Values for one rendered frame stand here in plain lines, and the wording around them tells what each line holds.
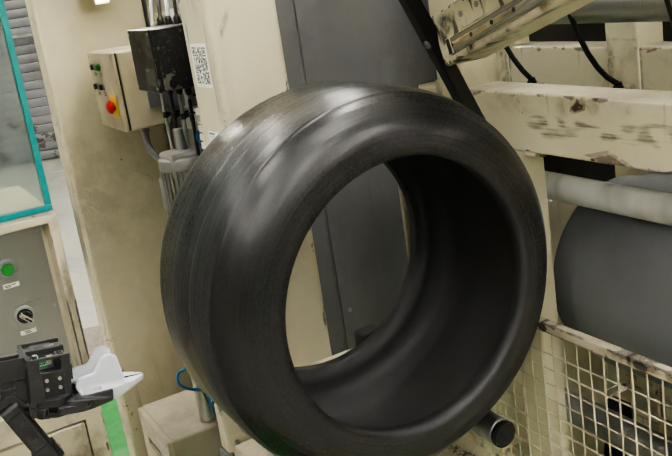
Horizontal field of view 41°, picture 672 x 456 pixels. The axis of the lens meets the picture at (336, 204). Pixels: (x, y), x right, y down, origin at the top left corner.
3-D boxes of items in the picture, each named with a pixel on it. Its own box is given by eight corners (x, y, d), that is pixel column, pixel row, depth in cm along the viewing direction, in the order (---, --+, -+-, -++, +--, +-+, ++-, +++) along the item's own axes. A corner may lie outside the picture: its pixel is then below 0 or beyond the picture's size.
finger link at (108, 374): (146, 349, 117) (75, 364, 113) (150, 391, 118) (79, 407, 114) (139, 342, 120) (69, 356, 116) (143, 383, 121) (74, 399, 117)
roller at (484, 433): (399, 371, 171) (379, 381, 169) (394, 350, 170) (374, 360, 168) (518, 441, 141) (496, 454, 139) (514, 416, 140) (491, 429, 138)
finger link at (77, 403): (115, 392, 115) (45, 408, 111) (116, 403, 115) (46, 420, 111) (106, 380, 119) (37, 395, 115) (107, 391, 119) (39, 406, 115)
